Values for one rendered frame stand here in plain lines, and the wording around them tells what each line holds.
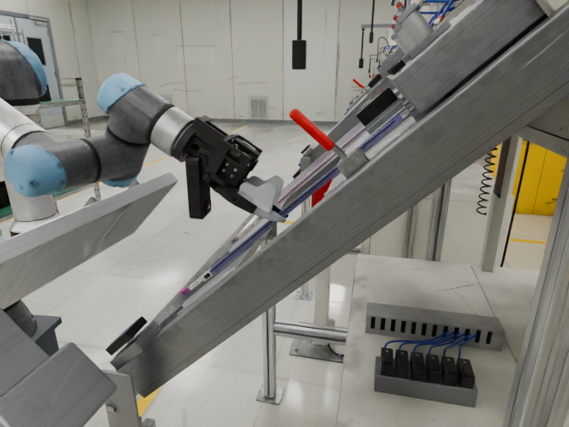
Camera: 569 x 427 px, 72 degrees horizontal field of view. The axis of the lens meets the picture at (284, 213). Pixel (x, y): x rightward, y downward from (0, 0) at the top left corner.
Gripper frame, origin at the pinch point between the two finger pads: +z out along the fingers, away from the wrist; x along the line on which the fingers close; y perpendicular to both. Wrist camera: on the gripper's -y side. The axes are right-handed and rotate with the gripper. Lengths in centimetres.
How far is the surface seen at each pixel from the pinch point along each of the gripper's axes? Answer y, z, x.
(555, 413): 10.9, 34.3, -25.2
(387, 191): 18.9, 7.8, -21.2
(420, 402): -9.8, 36.5, -6.9
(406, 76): 28.8, 2.8, -17.2
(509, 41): 36.2, 8.7, -17.2
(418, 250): -28, 65, 124
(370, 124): 19.6, 4.3, 14.4
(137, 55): -244, -504, 861
